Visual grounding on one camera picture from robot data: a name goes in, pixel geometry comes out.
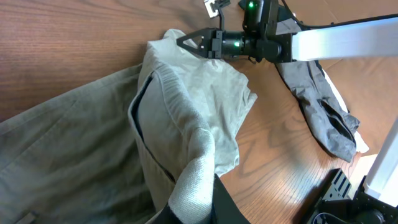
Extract grey folded trousers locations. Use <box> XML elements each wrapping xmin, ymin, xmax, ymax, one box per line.
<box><xmin>275</xmin><ymin>17</ymin><xmax>361</xmax><ymax>163</ymax></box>

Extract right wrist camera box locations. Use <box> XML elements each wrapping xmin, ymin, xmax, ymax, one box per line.
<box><xmin>204</xmin><ymin>0</ymin><xmax>230</xmax><ymax>19</ymax></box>

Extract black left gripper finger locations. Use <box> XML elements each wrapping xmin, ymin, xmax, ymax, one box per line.
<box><xmin>152</xmin><ymin>174</ymin><xmax>250</xmax><ymax>224</ymax></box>

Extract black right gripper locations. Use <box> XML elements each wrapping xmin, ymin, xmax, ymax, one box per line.
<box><xmin>177</xmin><ymin>28</ymin><xmax>247</xmax><ymax>59</ymax></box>

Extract light green shorts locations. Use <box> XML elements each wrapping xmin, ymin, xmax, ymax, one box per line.
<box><xmin>1</xmin><ymin>29</ymin><xmax>257</xmax><ymax>223</ymax></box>

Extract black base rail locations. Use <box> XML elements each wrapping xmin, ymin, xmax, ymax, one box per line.
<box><xmin>300</xmin><ymin>169</ymin><xmax>397</xmax><ymax>224</ymax></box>

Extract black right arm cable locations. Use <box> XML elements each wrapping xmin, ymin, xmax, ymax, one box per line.
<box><xmin>279</xmin><ymin>0</ymin><xmax>398</xmax><ymax>30</ymax></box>

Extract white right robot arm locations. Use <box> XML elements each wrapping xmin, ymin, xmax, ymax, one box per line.
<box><xmin>177</xmin><ymin>0</ymin><xmax>397</xmax><ymax>63</ymax></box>

